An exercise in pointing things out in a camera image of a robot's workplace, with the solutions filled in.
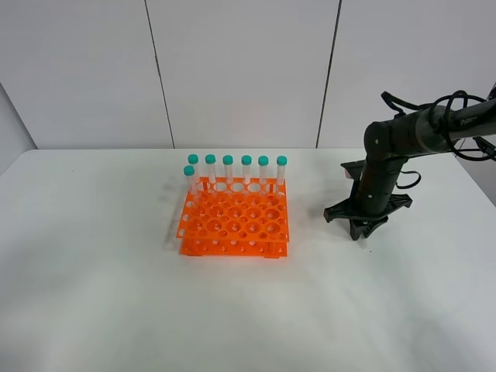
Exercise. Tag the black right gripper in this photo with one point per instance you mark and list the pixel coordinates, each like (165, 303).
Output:
(371, 199)

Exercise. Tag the rack tube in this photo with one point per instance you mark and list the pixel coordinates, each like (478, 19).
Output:
(210, 161)
(193, 162)
(263, 166)
(227, 161)
(189, 173)
(281, 167)
(246, 161)

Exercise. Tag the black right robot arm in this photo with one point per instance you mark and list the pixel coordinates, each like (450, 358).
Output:
(456, 123)

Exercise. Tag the orange test tube rack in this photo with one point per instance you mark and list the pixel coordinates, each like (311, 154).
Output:
(235, 220)

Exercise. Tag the rack tube front left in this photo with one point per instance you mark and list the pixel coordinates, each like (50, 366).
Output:
(189, 173)

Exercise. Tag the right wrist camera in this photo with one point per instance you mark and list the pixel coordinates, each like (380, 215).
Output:
(353, 170)

